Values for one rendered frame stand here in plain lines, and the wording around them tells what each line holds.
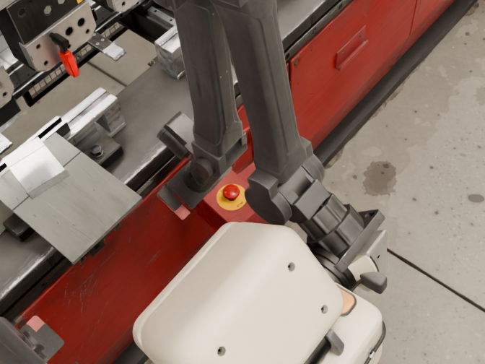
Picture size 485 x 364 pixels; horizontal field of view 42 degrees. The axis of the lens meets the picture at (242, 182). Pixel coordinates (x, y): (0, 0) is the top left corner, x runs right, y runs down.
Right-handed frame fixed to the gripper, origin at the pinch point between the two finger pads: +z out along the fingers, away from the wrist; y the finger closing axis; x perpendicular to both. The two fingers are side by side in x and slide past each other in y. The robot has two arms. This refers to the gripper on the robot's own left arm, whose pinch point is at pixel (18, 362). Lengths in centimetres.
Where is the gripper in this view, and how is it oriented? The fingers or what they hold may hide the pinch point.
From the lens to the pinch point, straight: 117.0
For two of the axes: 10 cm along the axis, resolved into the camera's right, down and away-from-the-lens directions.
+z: -2.9, 2.6, 9.2
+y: -6.3, 6.7, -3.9
